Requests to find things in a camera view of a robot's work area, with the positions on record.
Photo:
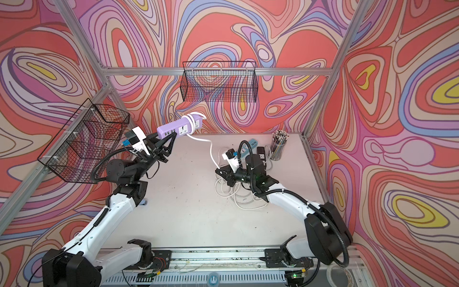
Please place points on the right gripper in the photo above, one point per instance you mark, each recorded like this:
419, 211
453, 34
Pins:
227, 173

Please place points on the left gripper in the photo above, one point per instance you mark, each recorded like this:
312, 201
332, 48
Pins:
156, 148

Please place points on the blue power strip with cord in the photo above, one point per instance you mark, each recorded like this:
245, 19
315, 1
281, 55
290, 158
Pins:
248, 197

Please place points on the purple power strip with cord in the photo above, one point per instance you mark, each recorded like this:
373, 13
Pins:
187, 125

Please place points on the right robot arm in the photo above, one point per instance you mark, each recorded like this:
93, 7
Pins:
327, 237

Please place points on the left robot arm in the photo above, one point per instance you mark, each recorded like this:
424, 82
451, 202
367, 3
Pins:
76, 264

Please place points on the metal cup of pens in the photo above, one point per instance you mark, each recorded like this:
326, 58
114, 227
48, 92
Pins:
279, 140

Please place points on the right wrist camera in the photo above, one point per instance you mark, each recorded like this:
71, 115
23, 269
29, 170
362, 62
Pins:
231, 156

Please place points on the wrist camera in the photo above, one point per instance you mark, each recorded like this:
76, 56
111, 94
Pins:
135, 138
231, 156

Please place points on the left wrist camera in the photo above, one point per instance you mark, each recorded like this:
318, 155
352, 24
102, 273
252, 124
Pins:
135, 138

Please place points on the black wire basket left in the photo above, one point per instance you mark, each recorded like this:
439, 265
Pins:
91, 133

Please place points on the black wire basket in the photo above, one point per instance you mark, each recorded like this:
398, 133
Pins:
219, 81
91, 133

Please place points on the black wire basket back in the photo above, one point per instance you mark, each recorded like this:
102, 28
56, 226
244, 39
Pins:
219, 81

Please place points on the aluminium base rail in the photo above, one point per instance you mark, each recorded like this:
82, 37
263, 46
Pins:
220, 267

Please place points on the aluminium frame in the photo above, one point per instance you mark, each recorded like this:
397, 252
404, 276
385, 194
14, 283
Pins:
45, 77

